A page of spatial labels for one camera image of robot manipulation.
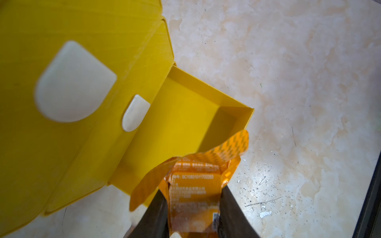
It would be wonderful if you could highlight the orange cookie packet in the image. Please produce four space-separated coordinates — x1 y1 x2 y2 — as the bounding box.
130 130 249 238

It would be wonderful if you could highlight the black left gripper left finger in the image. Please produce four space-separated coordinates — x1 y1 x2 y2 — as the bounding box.
124 191 170 238

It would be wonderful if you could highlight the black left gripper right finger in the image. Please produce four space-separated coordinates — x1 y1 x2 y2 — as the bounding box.
217 186 260 238

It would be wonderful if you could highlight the yellow plastic drawer cabinet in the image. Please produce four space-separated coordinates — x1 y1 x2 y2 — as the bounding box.
0 0 176 237

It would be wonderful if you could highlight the yellow bottom drawer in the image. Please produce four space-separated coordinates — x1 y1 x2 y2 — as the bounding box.
109 66 254 194

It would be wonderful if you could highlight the yellow top drawer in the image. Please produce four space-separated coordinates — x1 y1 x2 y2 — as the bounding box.
0 0 167 237

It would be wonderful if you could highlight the yellow drawer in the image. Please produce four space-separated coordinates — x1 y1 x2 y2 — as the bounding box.
36 19 174 214
0 0 167 237
109 66 254 194

